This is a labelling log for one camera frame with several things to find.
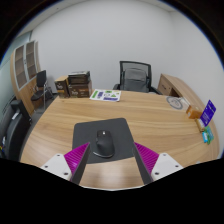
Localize small brown cardboard box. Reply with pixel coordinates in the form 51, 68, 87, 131
55, 76, 70, 98

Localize wooden side cabinet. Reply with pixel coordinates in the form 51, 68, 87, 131
158, 74, 204, 109

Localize dark box on top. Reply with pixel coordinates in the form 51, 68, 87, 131
68, 71, 90, 84

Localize purple sign stand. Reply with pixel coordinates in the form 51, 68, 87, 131
200, 100, 216, 126

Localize green blue packet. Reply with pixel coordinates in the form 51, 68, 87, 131
202, 126, 214, 144

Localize large brown cardboard box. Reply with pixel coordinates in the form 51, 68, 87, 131
68, 81, 92, 98

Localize dark grey mouse pad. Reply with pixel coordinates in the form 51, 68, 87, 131
72, 118, 134, 164

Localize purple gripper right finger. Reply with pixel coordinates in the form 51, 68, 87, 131
132, 141, 185, 185

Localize black visitor chair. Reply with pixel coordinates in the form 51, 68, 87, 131
31, 70, 54, 103

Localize orange small box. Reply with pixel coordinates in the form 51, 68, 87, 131
186, 105, 202, 119

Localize round grey coaster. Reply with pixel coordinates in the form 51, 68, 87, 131
166, 96, 183, 110

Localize black leather sofa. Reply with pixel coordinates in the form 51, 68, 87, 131
0, 100, 31, 161

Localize white green purple leaflet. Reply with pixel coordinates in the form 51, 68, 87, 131
90, 89, 121, 102

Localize wooden bookshelf cabinet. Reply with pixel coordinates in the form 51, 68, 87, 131
10, 41, 40, 115

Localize wooden desk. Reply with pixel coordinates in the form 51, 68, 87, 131
19, 89, 221, 189

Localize black computer mouse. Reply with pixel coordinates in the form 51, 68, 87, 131
93, 130, 115, 158

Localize black mesh office chair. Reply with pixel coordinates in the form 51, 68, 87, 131
113, 61, 161, 95

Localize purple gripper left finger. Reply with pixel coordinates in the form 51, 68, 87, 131
40, 142, 92, 185

